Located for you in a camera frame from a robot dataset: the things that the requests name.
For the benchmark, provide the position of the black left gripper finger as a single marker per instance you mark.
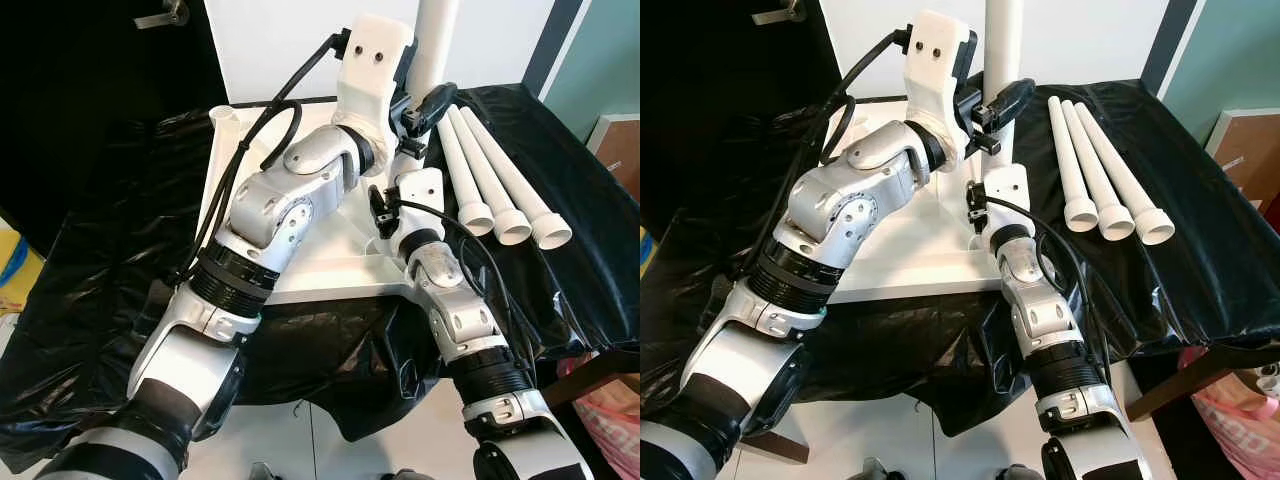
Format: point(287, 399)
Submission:
point(440, 103)
point(1010, 102)

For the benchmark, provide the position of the white plastic table leg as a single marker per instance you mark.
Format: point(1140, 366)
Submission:
point(1092, 165)
point(1066, 160)
point(458, 170)
point(1003, 40)
point(435, 40)
point(485, 175)
point(1120, 170)
point(510, 170)

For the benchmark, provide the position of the white plastic children table top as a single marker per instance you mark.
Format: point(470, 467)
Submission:
point(330, 270)
point(900, 270)

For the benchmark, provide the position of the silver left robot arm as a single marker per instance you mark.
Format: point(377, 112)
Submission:
point(840, 200)
point(270, 210)

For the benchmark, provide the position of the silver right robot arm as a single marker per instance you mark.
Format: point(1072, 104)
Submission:
point(1050, 320)
point(470, 320)

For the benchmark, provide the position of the white panel with cardboard face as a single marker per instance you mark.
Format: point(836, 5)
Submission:
point(620, 150)
point(1250, 150)

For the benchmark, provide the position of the black plastic table cover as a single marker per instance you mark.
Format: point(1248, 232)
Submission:
point(100, 290)
point(1200, 280)

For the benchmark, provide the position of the yellow and blue package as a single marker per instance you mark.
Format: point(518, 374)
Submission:
point(15, 270)
point(644, 255)

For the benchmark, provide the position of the black door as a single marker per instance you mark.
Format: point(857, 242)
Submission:
point(80, 100)
point(700, 100)

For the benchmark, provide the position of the brown wooden table leg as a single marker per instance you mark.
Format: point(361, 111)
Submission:
point(1200, 380)
point(780, 448)
point(590, 375)

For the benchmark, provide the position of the grey right robot foot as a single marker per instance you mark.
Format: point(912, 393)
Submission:
point(1015, 473)
point(408, 474)

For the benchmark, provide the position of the grey robot foot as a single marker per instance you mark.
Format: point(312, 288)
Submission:
point(262, 472)
point(875, 470)
point(408, 474)
point(1015, 473)

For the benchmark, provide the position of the grey left robot foot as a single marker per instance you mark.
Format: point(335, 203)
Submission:
point(875, 470)
point(262, 472)

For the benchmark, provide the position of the pink plastic bag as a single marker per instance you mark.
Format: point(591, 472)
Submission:
point(610, 440)
point(1240, 430)

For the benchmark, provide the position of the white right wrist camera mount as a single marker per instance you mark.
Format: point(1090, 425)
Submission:
point(420, 200)
point(1005, 195)

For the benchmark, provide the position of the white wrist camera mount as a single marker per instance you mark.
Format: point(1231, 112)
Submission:
point(375, 70)
point(1005, 195)
point(935, 70)
point(420, 200)

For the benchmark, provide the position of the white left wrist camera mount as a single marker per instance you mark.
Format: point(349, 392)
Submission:
point(935, 70)
point(375, 70)

